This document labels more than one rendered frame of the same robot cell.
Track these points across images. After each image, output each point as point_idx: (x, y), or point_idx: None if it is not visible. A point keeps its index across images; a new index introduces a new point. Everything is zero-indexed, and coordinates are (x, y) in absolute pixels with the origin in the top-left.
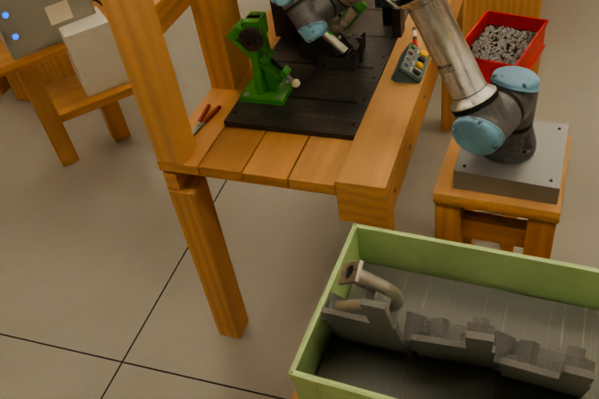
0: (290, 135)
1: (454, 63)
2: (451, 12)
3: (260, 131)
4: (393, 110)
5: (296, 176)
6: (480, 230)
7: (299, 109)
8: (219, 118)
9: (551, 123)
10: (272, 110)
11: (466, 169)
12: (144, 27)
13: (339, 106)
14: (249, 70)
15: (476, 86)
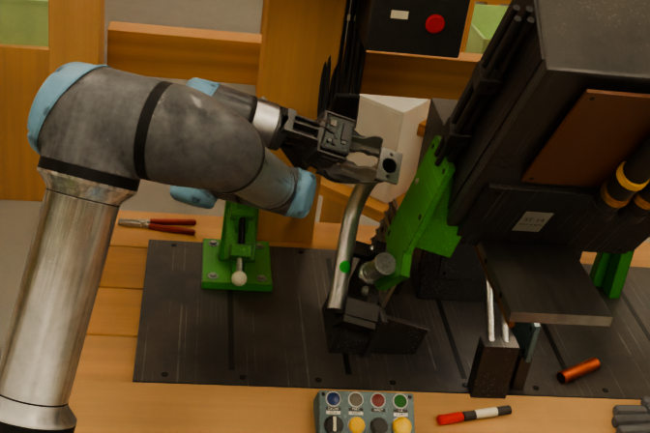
0: (134, 315)
1: (13, 315)
2: (72, 240)
3: (141, 283)
4: (217, 419)
5: None
6: None
7: (196, 306)
8: (166, 239)
9: None
10: (185, 279)
11: None
12: (60, 19)
13: (215, 350)
14: (303, 244)
15: (3, 384)
